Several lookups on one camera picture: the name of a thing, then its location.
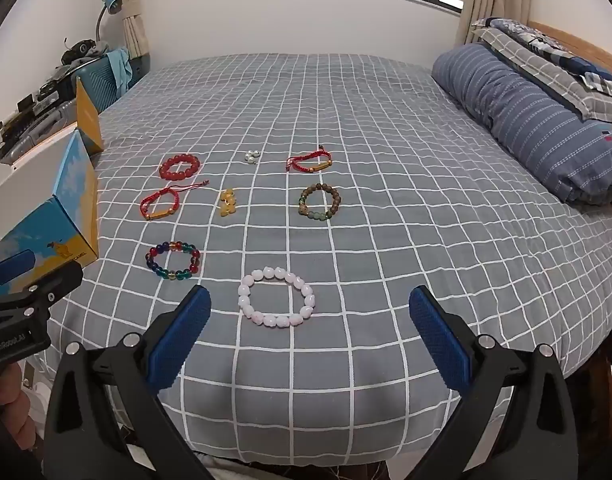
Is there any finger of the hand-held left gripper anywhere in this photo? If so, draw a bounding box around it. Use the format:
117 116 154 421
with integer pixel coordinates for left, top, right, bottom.
0 262 84 326
0 250 35 293

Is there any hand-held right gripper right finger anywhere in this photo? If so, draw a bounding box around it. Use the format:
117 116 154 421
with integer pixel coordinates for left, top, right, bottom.
408 285 572 480

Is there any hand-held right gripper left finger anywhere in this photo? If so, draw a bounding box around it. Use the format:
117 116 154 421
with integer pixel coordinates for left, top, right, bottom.
43 285 212 480

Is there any blue yellow printed cardboard box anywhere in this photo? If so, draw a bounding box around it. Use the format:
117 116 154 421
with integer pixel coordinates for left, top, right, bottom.
0 129 100 286

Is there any yellow amber bead bracelet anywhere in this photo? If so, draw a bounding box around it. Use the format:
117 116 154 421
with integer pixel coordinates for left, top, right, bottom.
216 188 238 218

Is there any red string bracelet gold tube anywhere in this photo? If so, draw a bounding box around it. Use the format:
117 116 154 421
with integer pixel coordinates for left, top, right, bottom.
286 147 333 173
139 181 211 222

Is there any person's left hand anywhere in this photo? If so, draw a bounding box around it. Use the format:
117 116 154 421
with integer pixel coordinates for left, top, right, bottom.
0 360 39 456

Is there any grey checked bedsheet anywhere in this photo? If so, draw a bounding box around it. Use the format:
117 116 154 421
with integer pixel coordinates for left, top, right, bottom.
36 52 612 466

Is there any silver radio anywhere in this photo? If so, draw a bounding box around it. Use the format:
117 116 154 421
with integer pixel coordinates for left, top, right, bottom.
0 107 80 165

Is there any teal suitcase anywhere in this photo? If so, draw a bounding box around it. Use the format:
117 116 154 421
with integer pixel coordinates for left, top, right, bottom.
82 52 150 114

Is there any teal cloth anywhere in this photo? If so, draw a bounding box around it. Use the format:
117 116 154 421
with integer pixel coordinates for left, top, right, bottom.
107 48 135 97

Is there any dark clutter pile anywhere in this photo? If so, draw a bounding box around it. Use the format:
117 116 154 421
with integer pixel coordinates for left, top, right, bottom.
60 37 111 67

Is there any blue striped pillow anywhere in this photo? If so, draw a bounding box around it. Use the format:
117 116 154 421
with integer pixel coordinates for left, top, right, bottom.
431 43 612 206

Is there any blue desk lamp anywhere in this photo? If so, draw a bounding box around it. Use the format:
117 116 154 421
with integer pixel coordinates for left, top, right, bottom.
93 0 125 47

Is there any grey checked pillow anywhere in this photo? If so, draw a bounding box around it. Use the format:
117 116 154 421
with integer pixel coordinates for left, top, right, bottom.
472 27 612 127

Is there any blue patterned pillow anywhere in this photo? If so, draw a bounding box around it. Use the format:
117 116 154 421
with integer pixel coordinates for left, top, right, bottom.
472 16 612 92

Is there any wooden headboard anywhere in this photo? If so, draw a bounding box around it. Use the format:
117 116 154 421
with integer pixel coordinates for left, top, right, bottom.
528 20 612 92

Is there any pink bead bracelet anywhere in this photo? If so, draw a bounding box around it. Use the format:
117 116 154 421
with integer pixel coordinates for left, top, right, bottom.
237 267 314 327

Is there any multicolour glass bead bracelet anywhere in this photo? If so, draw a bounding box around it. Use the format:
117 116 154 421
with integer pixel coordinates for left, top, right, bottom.
146 241 202 282

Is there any red bead bracelet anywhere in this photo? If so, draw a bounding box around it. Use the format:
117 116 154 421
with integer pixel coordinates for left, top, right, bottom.
159 155 201 181

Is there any brown wooden bead bracelet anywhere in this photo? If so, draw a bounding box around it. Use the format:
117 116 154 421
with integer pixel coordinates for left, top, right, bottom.
298 185 341 221

